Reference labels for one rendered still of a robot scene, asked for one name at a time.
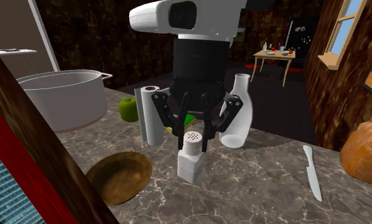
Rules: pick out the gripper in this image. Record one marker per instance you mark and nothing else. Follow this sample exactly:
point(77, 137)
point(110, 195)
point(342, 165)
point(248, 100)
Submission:
point(201, 65)

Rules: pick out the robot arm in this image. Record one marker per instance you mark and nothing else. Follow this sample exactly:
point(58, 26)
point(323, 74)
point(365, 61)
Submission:
point(151, 15)

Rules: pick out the green and yellow sponge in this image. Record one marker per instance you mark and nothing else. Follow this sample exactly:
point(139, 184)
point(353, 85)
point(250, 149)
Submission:
point(190, 120)

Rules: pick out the white bottle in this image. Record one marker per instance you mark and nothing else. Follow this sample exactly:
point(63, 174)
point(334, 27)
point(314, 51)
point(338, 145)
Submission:
point(240, 130)

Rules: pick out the white paper towel roll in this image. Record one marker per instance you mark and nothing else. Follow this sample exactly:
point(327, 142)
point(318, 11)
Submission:
point(151, 121)

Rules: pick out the white salt shaker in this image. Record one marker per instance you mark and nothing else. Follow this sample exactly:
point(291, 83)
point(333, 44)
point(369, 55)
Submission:
point(190, 164)

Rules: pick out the green apple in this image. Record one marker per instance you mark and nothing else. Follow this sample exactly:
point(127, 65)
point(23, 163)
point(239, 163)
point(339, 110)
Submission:
point(128, 109)

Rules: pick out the light wooden dining table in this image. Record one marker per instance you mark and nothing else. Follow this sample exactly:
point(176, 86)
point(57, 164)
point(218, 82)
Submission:
point(274, 56)

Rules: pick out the brown wooden plate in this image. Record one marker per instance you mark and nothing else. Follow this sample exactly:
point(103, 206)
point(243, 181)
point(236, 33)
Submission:
point(120, 178)

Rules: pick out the large silver pot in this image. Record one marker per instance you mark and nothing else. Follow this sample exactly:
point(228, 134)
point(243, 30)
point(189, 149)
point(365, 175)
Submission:
point(68, 102)

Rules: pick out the black refrigerator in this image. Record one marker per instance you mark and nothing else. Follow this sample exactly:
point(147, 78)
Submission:
point(306, 34)

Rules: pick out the white knife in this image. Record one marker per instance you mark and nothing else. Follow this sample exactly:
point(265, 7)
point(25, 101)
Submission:
point(312, 176)

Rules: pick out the light wood framed window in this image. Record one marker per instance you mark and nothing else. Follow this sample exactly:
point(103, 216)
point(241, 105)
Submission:
point(340, 31)

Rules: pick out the brown bread loaf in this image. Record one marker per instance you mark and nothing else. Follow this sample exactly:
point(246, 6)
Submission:
point(364, 152)

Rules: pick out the brown framed window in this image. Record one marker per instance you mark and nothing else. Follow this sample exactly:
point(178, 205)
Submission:
point(27, 155)

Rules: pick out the white wall shelf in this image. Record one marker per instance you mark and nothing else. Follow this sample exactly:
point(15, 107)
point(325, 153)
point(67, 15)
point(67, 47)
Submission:
point(16, 51)

